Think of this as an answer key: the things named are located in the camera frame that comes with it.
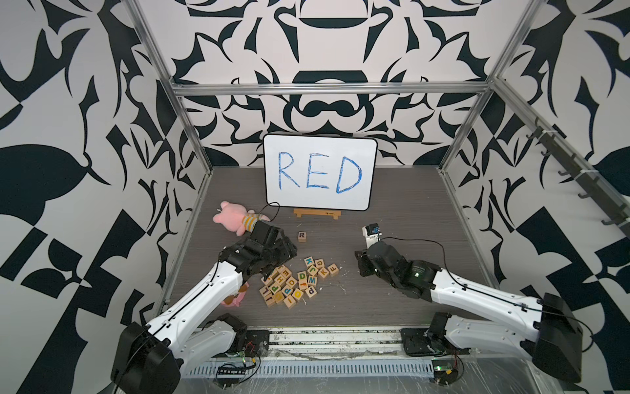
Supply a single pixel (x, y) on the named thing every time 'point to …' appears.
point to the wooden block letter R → (302, 236)
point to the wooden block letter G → (319, 263)
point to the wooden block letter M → (312, 280)
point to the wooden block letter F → (333, 269)
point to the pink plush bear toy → (237, 218)
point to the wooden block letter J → (312, 270)
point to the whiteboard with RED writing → (322, 172)
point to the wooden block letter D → (302, 277)
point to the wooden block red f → (303, 284)
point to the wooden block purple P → (311, 291)
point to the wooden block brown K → (323, 272)
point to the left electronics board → (231, 370)
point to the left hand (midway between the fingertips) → (289, 247)
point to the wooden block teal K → (308, 261)
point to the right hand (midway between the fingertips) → (356, 250)
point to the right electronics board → (445, 371)
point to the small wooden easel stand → (332, 213)
